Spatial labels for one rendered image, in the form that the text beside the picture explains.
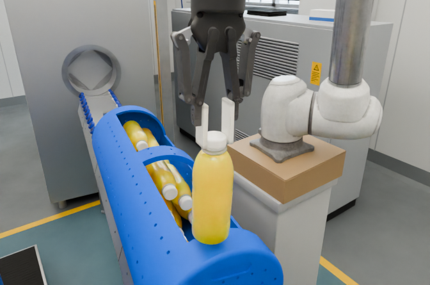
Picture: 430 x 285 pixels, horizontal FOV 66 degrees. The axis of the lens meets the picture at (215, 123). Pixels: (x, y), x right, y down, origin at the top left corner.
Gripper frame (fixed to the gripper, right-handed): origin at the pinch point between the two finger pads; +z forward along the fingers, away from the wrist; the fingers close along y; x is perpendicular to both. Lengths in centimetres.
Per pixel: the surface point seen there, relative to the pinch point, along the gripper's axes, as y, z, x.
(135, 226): 9.9, 29.5, -18.4
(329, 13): -144, -11, -127
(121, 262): 11, 60, -43
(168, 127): -36, 55, -135
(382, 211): -200, 139, -96
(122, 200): 10.4, 30.3, -30.7
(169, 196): -1.9, 32.6, -30.8
